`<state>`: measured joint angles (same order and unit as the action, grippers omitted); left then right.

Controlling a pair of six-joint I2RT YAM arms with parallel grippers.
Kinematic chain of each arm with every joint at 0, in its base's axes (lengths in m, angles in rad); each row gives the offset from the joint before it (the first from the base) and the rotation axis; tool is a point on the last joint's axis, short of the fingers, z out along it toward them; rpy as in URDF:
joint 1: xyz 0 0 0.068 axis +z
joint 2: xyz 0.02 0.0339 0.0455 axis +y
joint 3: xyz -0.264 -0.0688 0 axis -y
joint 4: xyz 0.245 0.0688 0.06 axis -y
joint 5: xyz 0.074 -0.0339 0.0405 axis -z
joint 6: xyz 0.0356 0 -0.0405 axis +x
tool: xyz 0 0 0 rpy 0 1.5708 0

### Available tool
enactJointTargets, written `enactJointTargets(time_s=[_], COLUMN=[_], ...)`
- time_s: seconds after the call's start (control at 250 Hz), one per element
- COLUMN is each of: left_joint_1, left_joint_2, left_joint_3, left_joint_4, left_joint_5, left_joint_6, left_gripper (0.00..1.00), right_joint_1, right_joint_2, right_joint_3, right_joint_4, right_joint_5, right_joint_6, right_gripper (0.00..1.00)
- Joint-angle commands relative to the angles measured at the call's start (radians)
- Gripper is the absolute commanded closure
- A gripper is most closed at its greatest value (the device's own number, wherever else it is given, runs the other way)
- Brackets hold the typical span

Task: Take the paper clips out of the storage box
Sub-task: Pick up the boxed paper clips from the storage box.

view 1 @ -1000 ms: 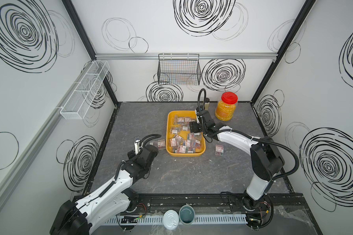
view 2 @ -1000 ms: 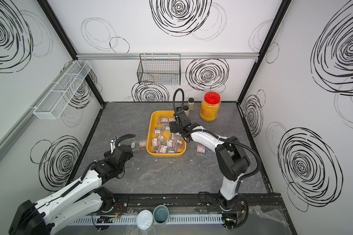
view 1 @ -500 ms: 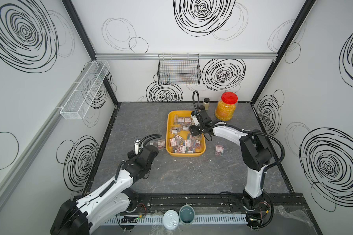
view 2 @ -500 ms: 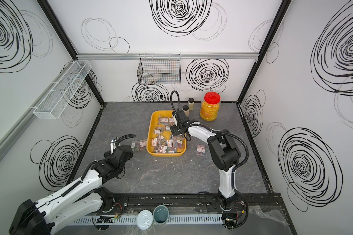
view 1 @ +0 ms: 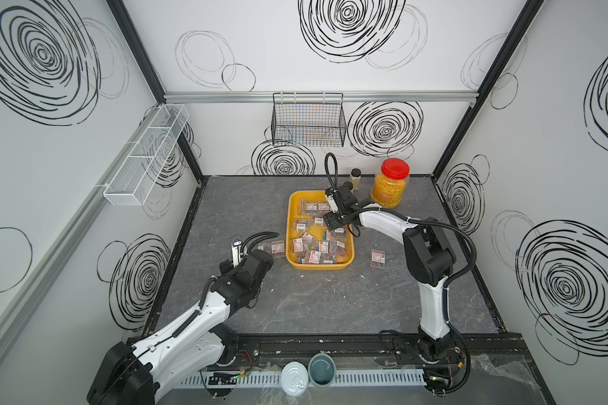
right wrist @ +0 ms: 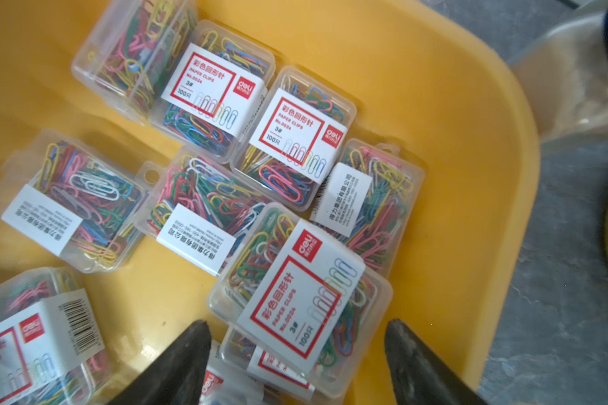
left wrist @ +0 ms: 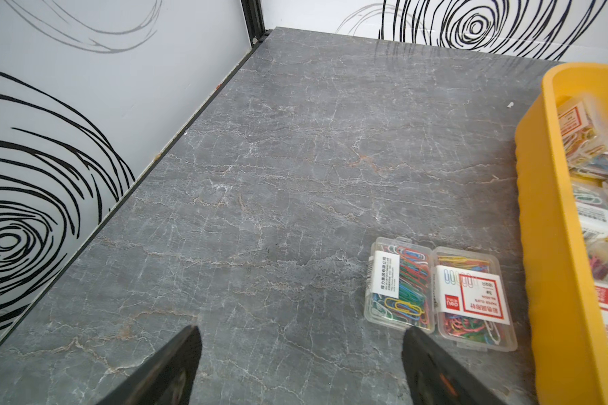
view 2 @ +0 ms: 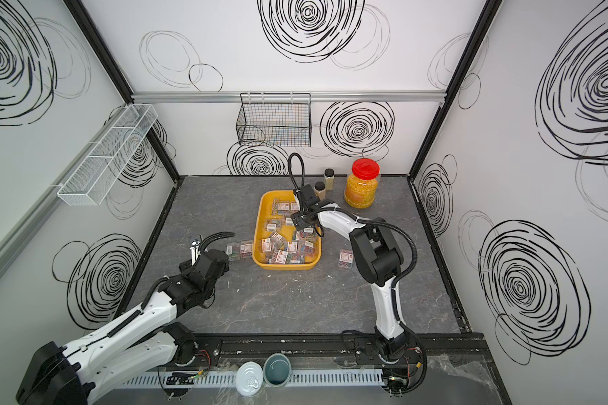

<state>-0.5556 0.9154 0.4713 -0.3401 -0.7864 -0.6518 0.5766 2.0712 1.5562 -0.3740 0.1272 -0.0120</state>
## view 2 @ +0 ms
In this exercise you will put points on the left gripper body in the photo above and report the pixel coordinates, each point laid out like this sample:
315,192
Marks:
190,274

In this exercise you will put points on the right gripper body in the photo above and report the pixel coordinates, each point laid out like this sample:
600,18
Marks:
301,219

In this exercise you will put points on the paper clip box table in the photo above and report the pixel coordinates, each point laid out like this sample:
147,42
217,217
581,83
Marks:
346,259
246,249

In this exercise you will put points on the yellow plastic tray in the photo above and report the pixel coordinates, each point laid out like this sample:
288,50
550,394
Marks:
274,231

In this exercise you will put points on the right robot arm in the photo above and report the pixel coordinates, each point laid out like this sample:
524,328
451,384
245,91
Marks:
383,253

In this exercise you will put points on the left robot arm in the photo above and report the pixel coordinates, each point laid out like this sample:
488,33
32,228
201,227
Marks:
86,369

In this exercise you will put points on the far spice bottle black cap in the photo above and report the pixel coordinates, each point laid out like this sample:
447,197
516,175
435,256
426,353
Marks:
329,179

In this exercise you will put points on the red lid corn jar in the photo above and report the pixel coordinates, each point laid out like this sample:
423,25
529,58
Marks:
362,183

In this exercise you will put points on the teal cup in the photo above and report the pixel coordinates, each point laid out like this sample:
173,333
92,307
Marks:
277,370

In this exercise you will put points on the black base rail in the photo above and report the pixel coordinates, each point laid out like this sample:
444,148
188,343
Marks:
360,347

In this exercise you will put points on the black wire basket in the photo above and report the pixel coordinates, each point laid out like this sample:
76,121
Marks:
279,118

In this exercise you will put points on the white mesh wall shelf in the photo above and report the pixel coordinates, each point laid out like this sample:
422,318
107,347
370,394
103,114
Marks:
121,154

